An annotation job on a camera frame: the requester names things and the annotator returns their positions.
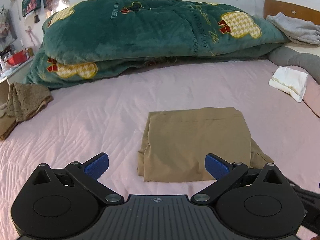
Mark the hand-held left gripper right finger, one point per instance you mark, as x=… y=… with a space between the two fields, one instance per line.
x=217 y=166

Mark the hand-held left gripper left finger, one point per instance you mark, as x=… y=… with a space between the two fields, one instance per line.
x=96 y=166

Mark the tan t-shirt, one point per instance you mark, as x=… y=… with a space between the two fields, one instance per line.
x=190 y=140

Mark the brown fuzzy towel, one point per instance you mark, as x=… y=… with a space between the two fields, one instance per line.
x=27 y=100

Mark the light brown cushion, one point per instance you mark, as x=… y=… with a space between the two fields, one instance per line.
x=6 y=127

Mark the white folded cloth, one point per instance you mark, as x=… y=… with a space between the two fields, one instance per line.
x=290 y=81

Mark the white side table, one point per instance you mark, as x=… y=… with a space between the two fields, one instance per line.
x=17 y=71

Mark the grey long pillow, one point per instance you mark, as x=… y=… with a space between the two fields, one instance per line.
x=297 y=60

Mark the red box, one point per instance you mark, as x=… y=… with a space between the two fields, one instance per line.
x=16 y=58

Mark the green plush printed blanket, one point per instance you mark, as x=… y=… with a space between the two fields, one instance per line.
x=150 y=30

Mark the pink ribbon bow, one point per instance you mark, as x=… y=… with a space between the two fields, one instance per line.
x=30 y=33

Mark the light grey garment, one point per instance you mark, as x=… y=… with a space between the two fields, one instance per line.
x=295 y=27

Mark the wooden headboard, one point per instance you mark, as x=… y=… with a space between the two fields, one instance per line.
x=282 y=7

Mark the framed wall picture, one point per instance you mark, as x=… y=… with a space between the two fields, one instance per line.
x=7 y=25

